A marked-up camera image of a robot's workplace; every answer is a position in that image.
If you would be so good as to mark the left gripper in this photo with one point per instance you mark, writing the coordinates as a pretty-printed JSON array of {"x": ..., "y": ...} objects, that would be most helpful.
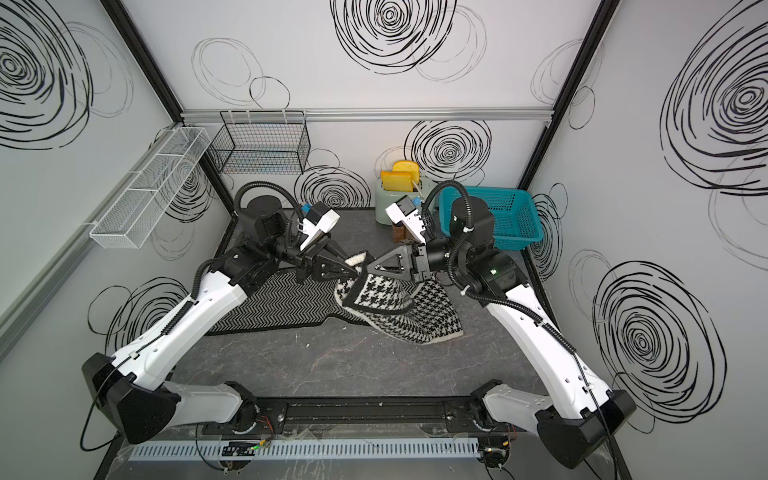
[{"x": 321, "y": 261}]

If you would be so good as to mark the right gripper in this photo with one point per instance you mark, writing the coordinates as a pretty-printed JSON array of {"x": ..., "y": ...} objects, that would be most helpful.
[{"x": 417, "y": 260}]

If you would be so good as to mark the black white knitted scarf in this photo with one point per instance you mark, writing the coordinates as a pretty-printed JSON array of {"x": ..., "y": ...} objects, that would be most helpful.
[{"x": 417, "y": 313}]

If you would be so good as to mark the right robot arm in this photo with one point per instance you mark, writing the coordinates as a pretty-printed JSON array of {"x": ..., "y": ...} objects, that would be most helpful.
[{"x": 580, "y": 412}]

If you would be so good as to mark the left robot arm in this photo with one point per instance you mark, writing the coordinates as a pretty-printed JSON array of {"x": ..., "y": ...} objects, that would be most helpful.
[{"x": 130, "y": 387}]

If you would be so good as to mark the teal plastic basket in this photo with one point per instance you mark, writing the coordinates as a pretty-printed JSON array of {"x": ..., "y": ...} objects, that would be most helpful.
[{"x": 517, "y": 223}]

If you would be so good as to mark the dark lid spice jar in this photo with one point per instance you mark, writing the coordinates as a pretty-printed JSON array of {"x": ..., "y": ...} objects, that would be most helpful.
[{"x": 398, "y": 232}]

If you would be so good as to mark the mint green toaster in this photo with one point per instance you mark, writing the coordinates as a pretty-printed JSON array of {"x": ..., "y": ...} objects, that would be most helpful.
[{"x": 384, "y": 198}]

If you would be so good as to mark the front yellow toast slice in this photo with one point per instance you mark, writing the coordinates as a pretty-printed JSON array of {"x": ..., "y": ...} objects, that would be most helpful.
[{"x": 397, "y": 181}]

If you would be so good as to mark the yellow toast slice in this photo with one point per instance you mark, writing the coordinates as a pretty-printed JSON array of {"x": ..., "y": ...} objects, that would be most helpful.
[
  {"x": 397, "y": 181},
  {"x": 408, "y": 166}
]

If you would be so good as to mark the rear yellow toast slice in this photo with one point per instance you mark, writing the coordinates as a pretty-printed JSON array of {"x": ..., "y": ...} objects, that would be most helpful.
[{"x": 408, "y": 166}]

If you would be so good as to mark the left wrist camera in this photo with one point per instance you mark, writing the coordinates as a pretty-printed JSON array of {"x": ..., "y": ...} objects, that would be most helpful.
[{"x": 318, "y": 221}]

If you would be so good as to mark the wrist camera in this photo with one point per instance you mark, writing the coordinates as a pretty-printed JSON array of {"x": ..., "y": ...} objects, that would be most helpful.
[
  {"x": 318, "y": 221},
  {"x": 405, "y": 211}
]

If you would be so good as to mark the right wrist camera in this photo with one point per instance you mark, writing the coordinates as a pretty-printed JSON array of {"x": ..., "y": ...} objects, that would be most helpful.
[{"x": 405, "y": 211}]

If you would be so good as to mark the black wire wall basket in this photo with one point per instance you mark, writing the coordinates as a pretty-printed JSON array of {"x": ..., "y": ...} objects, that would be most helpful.
[{"x": 263, "y": 142}]

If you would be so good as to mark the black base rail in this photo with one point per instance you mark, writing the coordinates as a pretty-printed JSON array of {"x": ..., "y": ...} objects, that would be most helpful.
[{"x": 275, "y": 415}]

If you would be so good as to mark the white wire wall shelf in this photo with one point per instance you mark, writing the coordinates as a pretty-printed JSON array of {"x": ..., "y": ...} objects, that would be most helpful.
[{"x": 168, "y": 184}]

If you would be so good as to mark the grey slotted cable duct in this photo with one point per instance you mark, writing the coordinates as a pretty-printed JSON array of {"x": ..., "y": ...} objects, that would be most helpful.
[{"x": 307, "y": 449}]

